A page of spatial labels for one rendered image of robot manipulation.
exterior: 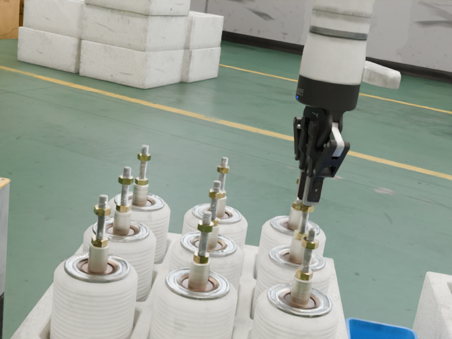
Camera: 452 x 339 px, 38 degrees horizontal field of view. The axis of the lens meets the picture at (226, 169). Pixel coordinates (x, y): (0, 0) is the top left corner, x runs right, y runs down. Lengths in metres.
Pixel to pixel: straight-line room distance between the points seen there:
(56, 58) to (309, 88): 2.88
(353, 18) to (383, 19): 5.05
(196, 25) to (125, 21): 0.48
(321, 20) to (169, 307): 0.37
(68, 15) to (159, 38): 0.50
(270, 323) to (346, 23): 0.35
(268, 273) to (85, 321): 0.24
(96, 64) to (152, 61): 0.30
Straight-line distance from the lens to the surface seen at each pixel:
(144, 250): 0.86
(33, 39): 3.69
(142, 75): 3.29
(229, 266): 0.85
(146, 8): 3.25
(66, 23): 3.57
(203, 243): 0.74
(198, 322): 0.74
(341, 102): 0.78
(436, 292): 1.06
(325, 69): 0.78
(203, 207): 1.00
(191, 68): 3.64
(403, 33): 5.79
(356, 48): 0.78
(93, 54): 3.43
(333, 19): 0.77
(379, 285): 1.48
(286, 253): 0.89
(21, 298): 1.24
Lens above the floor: 0.59
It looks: 16 degrees down
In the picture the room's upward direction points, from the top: 8 degrees clockwise
